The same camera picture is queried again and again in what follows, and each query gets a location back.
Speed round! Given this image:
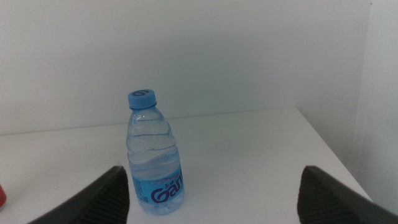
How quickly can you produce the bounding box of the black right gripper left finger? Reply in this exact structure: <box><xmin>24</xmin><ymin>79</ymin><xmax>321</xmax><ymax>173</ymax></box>
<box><xmin>27</xmin><ymin>165</ymin><xmax>130</xmax><ymax>224</ymax></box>

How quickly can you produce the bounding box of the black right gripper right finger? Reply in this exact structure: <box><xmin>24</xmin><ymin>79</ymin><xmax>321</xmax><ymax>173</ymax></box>
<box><xmin>296</xmin><ymin>165</ymin><xmax>398</xmax><ymax>224</ymax></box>

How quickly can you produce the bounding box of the clear water bottle blue cap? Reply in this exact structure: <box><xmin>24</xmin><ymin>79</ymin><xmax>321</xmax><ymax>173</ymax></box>
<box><xmin>126</xmin><ymin>88</ymin><xmax>186</xmax><ymax>216</ymax></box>

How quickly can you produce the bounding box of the red soda can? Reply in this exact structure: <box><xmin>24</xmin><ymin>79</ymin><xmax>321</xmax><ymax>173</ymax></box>
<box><xmin>0</xmin><ymin>183</ymin><xmax>7</xmax><ymax>212</ymax></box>

